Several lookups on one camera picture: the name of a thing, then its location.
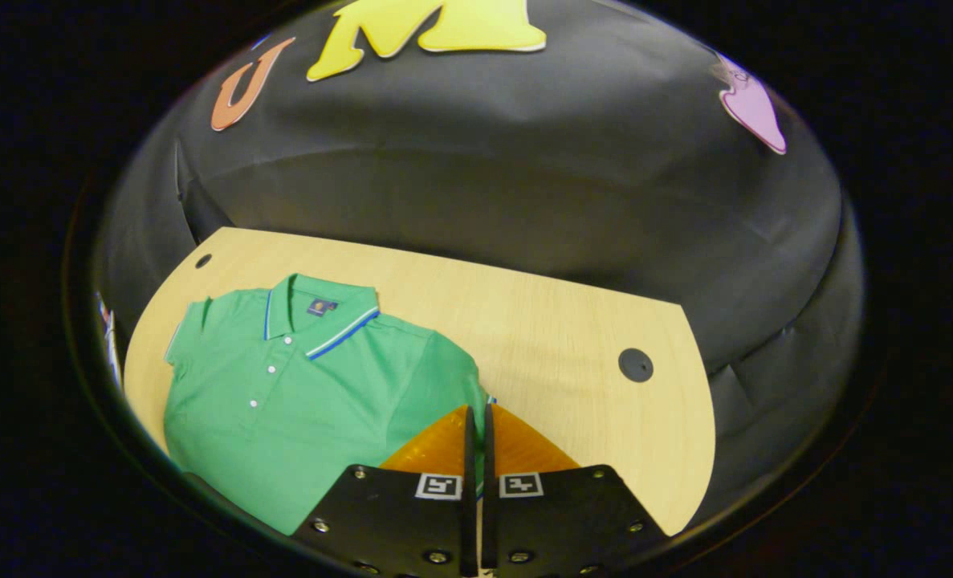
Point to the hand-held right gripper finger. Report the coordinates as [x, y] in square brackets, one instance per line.
[470, 522]
[487, 522]

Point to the green T-shirt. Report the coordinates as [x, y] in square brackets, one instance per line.
[323, 401]

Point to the black round table cap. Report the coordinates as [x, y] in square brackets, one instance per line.
[635, 364]

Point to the black backdrop cloth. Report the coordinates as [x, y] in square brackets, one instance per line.
[524, 177]

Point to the white blue printed object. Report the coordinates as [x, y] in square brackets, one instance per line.
[109, 337]

